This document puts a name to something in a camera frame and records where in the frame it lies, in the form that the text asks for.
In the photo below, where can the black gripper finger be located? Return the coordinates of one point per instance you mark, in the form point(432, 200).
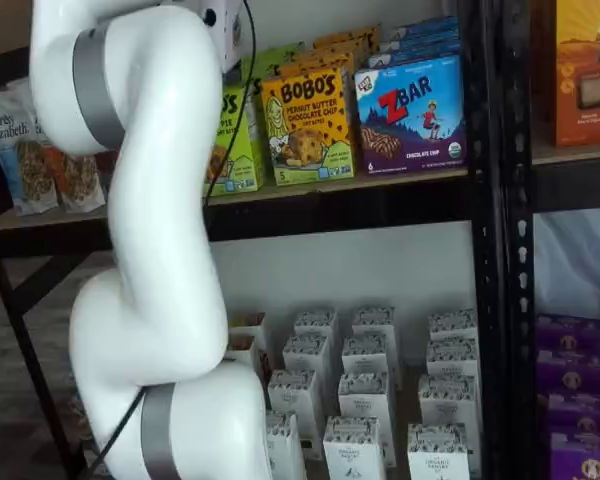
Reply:
point(232, 75)

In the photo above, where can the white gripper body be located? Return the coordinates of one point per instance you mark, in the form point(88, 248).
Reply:
point(226, 35)

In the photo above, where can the green Bobo's apple pie box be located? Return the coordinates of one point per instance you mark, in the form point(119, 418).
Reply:
point(267, 70)
point(287, 50)
point(242, 170)

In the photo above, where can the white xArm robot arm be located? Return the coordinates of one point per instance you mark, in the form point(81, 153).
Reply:
point(155, 200)

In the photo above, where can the yellow Bobo's peanut butter box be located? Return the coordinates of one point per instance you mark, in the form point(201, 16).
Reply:
point(347, 36)
point(325, 67)
point(330, 54)
point(310, 130)

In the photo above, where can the blue Zbar chocolate chip box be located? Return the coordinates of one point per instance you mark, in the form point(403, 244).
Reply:
point(422, 44)
point(410, 120)
point(415, 57)
point(427, 27)

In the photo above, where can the small white box yellow top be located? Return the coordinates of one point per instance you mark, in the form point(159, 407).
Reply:
point(242, 352)
point(250, 327)

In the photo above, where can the white patterned pantry box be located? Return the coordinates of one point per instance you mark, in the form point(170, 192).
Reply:
point(306, 355)
point(352, 450)
point(367, 356)
point(452, 357)
point(375, 321)
point(286, 445)
point(365, 397)
point(295, 400)
point(437, 452)
point(316, 322)
point(452, 325)
point(449, 402)

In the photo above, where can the black metal shelf rack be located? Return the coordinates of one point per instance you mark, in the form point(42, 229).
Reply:
point(487, 300)
point(575, 185)

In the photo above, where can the large orange box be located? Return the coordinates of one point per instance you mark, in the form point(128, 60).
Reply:
point(580, 60)

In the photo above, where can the purple snack box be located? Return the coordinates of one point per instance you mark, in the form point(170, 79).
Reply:
point(585, 415)
point(585, 460)
point(572, 375)
point(570, 332)

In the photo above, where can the dark red label granola bag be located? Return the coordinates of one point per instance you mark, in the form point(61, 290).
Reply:
point(104, 175)

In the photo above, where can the orange label granola bag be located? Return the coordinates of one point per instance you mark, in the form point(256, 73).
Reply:
point(75, 180)

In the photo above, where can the white granola bag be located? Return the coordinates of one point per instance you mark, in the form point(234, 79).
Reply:
point(20, 92)

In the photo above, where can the blue label granola bag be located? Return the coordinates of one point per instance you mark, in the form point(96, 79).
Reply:
point(15, 165)

